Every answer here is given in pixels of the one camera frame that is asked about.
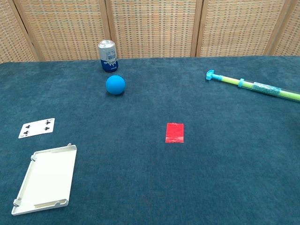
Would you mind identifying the red rectangular card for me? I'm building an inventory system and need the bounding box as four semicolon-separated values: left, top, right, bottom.
165;123;185;143

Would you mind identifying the blue ball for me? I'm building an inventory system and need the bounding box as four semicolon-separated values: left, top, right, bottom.
105;75;126;96

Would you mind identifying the teal tablecloth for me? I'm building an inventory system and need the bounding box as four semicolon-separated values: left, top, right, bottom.
0;55;300;225

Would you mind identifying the silver blue drink can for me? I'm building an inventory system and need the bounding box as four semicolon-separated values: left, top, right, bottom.
97;39;119;72

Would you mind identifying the woven folding screen panel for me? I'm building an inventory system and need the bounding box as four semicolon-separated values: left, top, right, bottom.
264;0;300;56
104;0;203;59
13;0;112;62
195;0;293;57
0;0;38;63

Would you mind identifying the four of clubs card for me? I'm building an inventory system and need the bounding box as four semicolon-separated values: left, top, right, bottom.
18;118;55;139

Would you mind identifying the green blue toy pump stick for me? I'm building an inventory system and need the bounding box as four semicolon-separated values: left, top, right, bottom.
205;69;300;102

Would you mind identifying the white plastic tray lid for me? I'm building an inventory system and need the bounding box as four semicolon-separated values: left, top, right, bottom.
11;143;77;216

